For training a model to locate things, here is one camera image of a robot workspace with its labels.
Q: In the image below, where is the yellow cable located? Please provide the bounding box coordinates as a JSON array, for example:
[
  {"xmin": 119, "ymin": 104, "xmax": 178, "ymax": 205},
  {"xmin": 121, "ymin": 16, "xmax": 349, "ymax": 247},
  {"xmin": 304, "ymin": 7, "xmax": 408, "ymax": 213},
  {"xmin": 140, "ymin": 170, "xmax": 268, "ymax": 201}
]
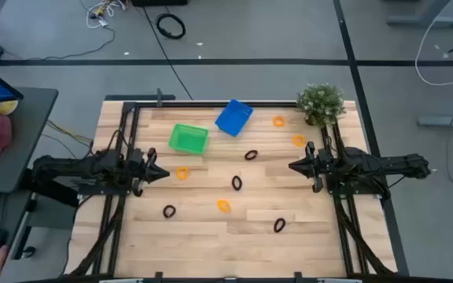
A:
[{"xmin": 45, "ymin": 119, "xmax": 94, "ymax": 145}]

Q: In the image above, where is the black aluminium table frame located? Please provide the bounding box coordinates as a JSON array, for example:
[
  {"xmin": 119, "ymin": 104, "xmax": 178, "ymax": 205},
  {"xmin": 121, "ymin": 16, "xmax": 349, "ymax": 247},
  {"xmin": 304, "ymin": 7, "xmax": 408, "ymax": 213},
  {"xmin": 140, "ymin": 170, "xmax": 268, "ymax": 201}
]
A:
[{"xmin": 64, "ymin": 88, "xmax": 399, "ymax": 283}]

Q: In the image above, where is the green plastic basket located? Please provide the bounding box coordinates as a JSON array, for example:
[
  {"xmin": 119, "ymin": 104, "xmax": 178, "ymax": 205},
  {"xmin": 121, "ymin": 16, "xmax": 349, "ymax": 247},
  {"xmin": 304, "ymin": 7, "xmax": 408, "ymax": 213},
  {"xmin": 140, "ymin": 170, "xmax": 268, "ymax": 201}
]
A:
[{"xmin": 168, "ymin": 123, "xmax": 210, "ymax": 156}]

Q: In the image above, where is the thin black floor cable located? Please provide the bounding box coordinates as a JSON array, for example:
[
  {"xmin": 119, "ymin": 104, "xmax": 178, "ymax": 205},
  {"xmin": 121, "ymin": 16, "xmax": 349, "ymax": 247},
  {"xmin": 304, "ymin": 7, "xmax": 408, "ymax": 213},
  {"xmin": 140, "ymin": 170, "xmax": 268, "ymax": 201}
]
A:
[{"xmin": 13, "ymin": 25, "xmax": 116, "ymax": 62}]

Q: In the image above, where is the grey desk foot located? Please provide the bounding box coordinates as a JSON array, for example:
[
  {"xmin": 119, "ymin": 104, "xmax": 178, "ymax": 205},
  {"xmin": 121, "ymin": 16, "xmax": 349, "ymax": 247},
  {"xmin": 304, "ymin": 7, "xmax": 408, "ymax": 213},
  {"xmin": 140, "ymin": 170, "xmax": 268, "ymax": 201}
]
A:
[
  {"xmin": 417, "ymin": 105, "xmax": 453, "ymax": 129},
  {"xmin": 386, "ymin": 0, "xmax": 453, "ymax": 28}
]

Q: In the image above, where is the potted artificial plant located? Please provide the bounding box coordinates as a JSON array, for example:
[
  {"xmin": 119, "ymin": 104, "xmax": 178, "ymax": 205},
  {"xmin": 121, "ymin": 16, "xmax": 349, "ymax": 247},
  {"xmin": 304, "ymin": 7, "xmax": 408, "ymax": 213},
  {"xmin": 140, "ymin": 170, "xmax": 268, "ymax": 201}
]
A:
[{"xmin": 296, "ymin": 82, "xmax": 346, "ymax": 128}]

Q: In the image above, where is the long black floor cable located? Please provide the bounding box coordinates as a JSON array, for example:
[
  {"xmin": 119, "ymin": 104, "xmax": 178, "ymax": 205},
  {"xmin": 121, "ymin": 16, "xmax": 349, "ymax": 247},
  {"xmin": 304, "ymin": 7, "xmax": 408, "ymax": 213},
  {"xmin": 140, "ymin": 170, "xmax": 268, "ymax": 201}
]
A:
[{"xmin": 142, "ymin": 6, "xmax": 194, "ymax": 101}]

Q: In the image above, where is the coiled black cable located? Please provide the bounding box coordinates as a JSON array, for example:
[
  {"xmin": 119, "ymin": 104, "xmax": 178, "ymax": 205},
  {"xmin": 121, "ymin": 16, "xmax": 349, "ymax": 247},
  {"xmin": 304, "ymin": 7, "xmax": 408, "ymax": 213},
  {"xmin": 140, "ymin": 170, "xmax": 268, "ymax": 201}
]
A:
[{"xmin": 155, "ymin": 13, "xmax": 187, "ymax": 40}]

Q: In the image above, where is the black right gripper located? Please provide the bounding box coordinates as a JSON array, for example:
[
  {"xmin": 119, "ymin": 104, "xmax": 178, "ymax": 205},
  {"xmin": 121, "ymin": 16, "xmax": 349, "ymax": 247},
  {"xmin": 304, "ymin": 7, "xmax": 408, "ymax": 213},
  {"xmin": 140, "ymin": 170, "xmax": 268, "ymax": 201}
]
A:
[{"xmin": 288, "ymin": 141, "xmax": 335, "ymax": 194}]

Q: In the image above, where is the dark grey low desk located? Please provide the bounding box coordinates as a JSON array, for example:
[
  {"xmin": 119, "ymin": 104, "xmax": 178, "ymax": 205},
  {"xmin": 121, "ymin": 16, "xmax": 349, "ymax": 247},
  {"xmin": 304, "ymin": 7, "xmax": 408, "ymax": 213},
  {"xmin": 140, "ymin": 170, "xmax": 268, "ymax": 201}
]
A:
[{"xmin": 0, "ymin": 192, "xmax": 35, "ymax": 283}]

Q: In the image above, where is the black floor box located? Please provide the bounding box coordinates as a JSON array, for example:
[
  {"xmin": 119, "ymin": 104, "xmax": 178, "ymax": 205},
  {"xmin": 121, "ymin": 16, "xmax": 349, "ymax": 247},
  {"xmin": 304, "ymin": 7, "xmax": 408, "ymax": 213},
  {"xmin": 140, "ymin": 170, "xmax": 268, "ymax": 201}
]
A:
[{"xmin": 131, "ymin": 0, "xmax": 189, "ymax": 7}]

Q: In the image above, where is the white cable bundle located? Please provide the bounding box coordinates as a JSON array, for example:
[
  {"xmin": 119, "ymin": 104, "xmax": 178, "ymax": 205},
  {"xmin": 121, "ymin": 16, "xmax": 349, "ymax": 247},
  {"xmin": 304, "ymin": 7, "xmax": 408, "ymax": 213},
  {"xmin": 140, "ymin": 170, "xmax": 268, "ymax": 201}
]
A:
[{"xmin": 86, "ymin": 0, "xmax": 127, "ymax": 30}]

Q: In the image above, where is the blue plastic basket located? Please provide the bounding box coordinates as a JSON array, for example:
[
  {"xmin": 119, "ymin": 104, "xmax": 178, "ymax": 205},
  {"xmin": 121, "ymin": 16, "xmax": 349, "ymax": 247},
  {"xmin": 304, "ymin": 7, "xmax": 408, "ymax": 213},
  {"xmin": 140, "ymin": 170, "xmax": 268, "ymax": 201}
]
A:
[{"xmin": 214, "ymin": 98, "xmax": 255, "ymax": 138}]

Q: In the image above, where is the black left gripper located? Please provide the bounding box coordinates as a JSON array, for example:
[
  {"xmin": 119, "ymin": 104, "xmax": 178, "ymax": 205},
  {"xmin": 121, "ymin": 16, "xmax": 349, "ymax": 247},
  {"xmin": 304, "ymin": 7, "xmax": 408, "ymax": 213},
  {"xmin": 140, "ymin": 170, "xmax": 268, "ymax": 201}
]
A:
[{"xmin": 126, "ymin": 147, "xmax": 171, "ymax": 197}]

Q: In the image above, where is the long white cable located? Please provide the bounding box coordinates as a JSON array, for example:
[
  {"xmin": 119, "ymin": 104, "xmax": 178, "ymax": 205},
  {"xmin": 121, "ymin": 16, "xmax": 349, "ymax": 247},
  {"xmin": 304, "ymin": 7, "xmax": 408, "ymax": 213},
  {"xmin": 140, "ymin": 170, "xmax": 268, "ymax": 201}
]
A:
[{"xmin": 414, "ymin": 0, "xmax": 453, "ymax": 86}]

